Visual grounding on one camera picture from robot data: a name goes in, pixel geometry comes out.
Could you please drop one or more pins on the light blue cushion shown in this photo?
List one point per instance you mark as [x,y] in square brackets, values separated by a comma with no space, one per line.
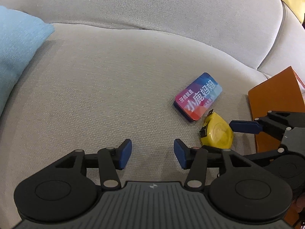
[21,36]

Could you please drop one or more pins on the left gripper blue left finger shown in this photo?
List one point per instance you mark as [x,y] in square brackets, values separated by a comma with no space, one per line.
[108,160]

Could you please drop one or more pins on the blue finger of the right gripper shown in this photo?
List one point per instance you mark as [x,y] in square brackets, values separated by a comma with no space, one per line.
[242,126]

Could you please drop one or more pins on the yellow tape measure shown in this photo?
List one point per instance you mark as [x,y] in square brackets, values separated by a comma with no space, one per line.
[216,132]

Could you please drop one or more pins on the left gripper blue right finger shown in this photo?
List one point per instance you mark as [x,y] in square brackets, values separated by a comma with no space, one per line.
[197,160]

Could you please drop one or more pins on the colourful floss tin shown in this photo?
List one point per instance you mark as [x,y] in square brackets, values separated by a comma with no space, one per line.
[197,98]

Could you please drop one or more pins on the beige sofa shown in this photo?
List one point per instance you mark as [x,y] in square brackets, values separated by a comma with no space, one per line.
[111,71]

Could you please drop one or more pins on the orange cardboard box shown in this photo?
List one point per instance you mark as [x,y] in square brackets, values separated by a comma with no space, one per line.
[283,92]

